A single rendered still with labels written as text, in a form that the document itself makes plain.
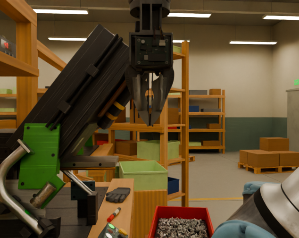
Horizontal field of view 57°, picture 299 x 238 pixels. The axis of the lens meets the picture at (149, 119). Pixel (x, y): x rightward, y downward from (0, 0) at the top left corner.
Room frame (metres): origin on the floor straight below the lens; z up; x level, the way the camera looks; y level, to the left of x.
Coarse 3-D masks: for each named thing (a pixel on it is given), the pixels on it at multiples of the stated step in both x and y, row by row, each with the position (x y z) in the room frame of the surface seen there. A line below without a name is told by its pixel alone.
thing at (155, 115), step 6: (162, 78) 0.48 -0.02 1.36; (156, 84) 0.50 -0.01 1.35; (162, 84) 0.48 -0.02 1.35; (156, 90) 0.50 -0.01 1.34; (162, 90) 0.47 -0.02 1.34; (156, 96) 0.50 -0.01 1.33; (162, 96) 0.46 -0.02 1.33; (156, 102) 0.50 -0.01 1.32; (162, 102) 0.50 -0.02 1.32; (156, 108) 0.50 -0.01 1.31; (162, 108) 0.50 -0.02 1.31; (150, 114) 0.50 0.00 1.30; (156, 114) 0.50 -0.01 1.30; (150, 120) 0.50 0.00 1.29; (156, 120) 0.50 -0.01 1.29
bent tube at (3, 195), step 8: (24, 144) 0.84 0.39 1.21; (16, 152) 0.84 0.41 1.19; (24, 152) 0.85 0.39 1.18; (32, 152) 0.85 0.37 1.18; (8, 160) 0.83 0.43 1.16; (16, 160) 0.84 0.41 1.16; (0, 168) 0.83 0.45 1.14; (8, 168) 0.84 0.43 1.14; (0, 176) 0.82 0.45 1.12; (0, 184) 0.82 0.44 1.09; (0, 192) 0.81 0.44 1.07; (0, 200) 0.81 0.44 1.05; (8, 200) 0.81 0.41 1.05; (16, 200) 0.82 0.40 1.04; (8, 208) 0.80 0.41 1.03; (16, 208) 0.80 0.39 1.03; (24, 208) 0.81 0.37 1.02; (24, 216) 0.79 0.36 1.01; (32, 216) 0.81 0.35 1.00; (32, 224) 0.79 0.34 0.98; (40, 232) 0.78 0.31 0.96
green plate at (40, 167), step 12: (24, 132) 0.89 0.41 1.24; (36, 132) 0.89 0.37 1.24; (48, 132) 0.90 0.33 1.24; (36, 144) 0.88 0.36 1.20; (48, 144) 0.89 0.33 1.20; (24, 156) 0.87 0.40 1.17; (36, 156) 0.87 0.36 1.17; (48, 156) 0.88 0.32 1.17; (24, 168) 0.86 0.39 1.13; (36, 168) 0.86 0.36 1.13; (48, 168) 0.87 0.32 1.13; (24, 180) 0.85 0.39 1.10; (36, 180) 0.86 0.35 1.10; (48, 180) 0.86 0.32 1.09
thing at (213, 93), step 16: (176, 96) 9.25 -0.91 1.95; (192, 96) 9.29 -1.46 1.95; (208, 96) 9.33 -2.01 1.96; (224, 96) 9.37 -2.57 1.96; (192, 112) 9.34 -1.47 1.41; (208, 112) 9.38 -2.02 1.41; (224, 112) 9.41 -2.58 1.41; (176, 128) 9.34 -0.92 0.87; (192, 128) 9.72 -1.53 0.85; (208, 128) 9.53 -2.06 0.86; (224, 128) 9.41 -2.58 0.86; (192, 144) 9.38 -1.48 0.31; (208, 144) 9.45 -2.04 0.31; (224, 144) 9.41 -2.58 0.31
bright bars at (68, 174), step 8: (72, 176) 1.03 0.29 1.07; (80, 184) 1.01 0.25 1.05; (88, 192) 1.01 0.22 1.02; (96, 192) 1.04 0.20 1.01; (88, 200) 0.99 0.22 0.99; (96, 200) 1.02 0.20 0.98; (88, 208) 0.99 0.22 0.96; (96, 208) 1.02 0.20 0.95; (88, 216) 0.99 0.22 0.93; (96, 216) 1.01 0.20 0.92; (88, 224) 0.99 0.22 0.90
